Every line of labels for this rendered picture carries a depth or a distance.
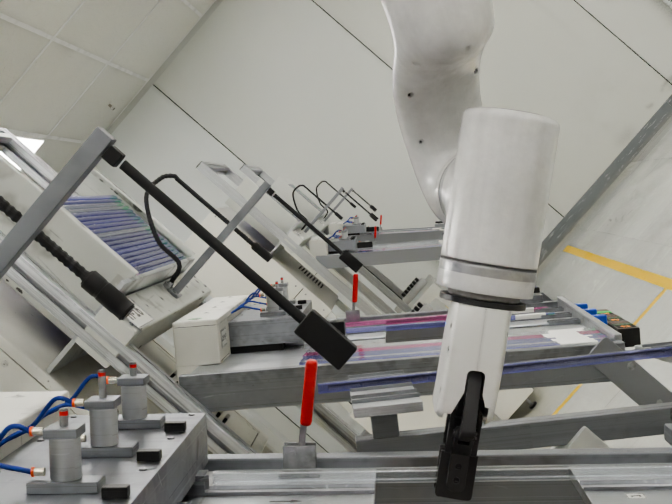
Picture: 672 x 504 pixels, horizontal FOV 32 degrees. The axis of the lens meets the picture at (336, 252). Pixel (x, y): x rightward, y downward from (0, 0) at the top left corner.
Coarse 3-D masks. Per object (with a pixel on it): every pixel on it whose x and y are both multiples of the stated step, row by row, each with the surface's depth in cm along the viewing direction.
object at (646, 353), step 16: (608, 352) 135; (624, 352) 134; (640, 352) 134; (656, 352) 134; (512, 368) 134; (528, 368) 134; (544, 368) 134; (320, 384) 134; (336, 384) 134; (352, 384) 134; (368, 384) 134; (384, 384) 134
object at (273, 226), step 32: (224, 192) 541; (224, 224) 546; (256, 224) 556; (288, 224) 555; (256, 256) 546; (288, 256) 601; (320, 256) 544; (384, 256) 543; (416, 256) 542; (224, 288) 547; (256, 288) 547; (288, 288) 546; (320, 288) 584; (352, 416) 548; (416, 416) 546
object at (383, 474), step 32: (224, 480) 104; (256, 480) 104; (288, 480) 103; (320, 480) 103; (352, 480) 103; (384, 480) 103; (416, 480) 103; (480, 480) 103; (512, 480) 102; (544, 480) 102
